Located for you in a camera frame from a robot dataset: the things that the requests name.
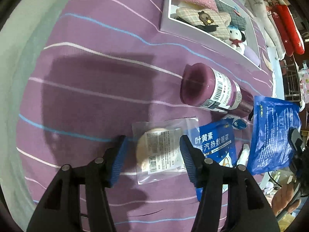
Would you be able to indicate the purple rolled towel with label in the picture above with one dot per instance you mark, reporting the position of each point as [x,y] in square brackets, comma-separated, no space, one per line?
[198,87]

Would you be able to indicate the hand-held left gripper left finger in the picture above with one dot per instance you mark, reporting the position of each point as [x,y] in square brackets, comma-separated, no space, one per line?
[118,159]

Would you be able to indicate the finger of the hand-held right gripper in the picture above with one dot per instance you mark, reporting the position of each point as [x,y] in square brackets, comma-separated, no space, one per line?
[296,139]

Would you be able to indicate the plaid pillow with bear patch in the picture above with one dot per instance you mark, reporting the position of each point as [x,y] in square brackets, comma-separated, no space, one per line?
[188,14]

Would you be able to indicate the large blue bag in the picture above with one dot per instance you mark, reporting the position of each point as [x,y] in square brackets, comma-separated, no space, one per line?
[268,130]

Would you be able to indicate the grey plaid pouch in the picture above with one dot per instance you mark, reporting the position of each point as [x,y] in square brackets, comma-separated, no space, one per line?
[235,20]

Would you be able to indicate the blue printed packet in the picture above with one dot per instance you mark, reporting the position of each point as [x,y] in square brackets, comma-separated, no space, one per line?
[217,140]

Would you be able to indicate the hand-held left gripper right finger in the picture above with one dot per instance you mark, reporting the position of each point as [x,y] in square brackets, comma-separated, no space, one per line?
[189,159]

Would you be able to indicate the red blanket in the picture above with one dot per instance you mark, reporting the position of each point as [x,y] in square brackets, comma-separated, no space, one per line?
[289,24]

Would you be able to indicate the clear packet with round puff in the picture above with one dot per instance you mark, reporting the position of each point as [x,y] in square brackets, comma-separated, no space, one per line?
[157,149]

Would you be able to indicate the person's right hand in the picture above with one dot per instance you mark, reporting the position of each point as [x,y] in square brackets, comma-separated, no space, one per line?
[286,198]

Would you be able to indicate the lavender soft pouch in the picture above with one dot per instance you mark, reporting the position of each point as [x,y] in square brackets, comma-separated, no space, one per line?
[251,54]

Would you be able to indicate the small white packet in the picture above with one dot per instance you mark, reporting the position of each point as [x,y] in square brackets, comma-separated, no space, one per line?
[243,154]

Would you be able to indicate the white shallow box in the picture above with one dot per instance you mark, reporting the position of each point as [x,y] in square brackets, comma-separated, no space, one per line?
[166,21]

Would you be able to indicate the white plush dog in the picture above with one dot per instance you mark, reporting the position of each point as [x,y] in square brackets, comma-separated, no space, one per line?
[235,35]

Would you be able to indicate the small blue white object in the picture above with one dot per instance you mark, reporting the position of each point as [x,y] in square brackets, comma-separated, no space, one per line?
[239,123]

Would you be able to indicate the white quilt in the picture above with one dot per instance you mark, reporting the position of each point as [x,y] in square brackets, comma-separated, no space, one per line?
[263,17]

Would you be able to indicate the metal rack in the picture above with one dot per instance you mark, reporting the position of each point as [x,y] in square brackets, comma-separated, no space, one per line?
[292,82]

